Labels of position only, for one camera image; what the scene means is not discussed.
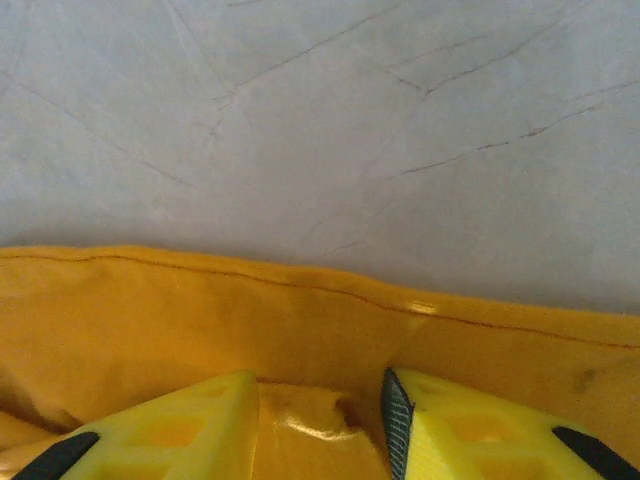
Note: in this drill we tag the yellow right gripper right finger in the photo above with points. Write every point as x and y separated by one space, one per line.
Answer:
475 435

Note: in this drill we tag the yellow t-shirt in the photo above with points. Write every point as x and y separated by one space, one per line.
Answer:
200 320

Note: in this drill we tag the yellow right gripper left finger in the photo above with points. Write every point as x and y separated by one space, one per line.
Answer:
185 435

